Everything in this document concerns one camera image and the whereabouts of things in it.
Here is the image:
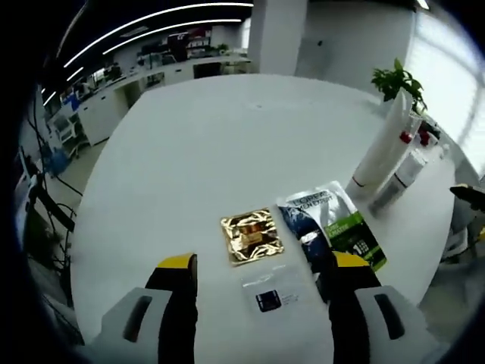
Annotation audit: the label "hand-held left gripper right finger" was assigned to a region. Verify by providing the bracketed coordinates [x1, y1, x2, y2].
[327, 250, 449, 364]

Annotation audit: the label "dark red cloth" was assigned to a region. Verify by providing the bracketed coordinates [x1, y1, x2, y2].
[418, 121, 440, 148]

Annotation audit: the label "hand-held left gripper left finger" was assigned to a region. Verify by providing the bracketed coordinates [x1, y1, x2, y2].
[96, 253, 200, 364]

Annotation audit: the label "long white counter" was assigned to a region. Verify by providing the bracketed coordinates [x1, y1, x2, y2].
[72, 55, 253, 147]

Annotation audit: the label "thin ceiling light strip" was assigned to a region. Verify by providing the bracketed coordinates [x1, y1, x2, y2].
[63, 2, 254, 68]
[102, 18, 244, 56]

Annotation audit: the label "white skincare tube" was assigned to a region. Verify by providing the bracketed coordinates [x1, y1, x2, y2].
[346, 90, 415, 201]

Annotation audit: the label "gold foil skincare sachet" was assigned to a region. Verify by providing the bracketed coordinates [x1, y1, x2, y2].
[219, 206, 286, 268]

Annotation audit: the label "white skincare sachet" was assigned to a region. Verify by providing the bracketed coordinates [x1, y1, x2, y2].
[240, 263, 320, 314]

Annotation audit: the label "blue water jug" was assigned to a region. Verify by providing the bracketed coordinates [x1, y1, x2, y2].
[47, 146, 72, 179]

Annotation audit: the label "small skincare bottle red label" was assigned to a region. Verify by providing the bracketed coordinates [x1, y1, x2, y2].
[369, 149, 430, 215]

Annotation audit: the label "green black skincare sachet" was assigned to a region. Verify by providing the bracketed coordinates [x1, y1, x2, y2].
[275, 180, 390, 274]

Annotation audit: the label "black tripod stand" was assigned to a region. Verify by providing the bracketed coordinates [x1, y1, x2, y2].
[22, 170, 77, 237]

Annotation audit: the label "potted green plant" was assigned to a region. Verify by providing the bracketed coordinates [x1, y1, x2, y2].
[370, 57, 428, 115]

